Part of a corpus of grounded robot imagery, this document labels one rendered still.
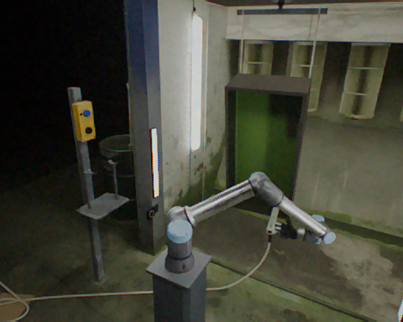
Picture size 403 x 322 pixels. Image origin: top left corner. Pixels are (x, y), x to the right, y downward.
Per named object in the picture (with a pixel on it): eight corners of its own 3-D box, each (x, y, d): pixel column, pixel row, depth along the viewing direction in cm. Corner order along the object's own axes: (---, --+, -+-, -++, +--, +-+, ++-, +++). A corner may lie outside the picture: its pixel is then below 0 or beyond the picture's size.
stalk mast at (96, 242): (99, 276, 260) (74, 86, 200) (104, 278, 258) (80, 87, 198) (94, 280, 255) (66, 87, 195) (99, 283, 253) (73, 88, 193)
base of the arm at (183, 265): (185, 277, 175) (185, 264, 171) (158, 267, 183) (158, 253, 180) (200, 258, 191) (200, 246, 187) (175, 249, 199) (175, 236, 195)
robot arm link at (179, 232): (167, 259, 175) (167, 235, 169) (166, 241, 191) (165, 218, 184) (193, 257, 177) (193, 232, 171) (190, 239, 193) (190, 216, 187)
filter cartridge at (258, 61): (264, 107, 385) (271, 38, 353) (271, 115, 351) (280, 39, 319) (237, 107, 384) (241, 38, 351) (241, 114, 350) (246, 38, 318)
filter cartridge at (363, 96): (370, 123, 324) (389, 42, 296) (374, 131, 293) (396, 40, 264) (334, 119, 337) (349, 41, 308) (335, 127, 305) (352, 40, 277)
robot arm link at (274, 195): (271, 185, 174) (341, 236, 197) (264, 176, 185) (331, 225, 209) (258, 199, 176) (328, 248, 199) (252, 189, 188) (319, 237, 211)
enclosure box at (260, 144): (236, 184, 315) (238, 72, 251) (294, 196, 294) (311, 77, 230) (226, 205, 288) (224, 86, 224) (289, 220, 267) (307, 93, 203)
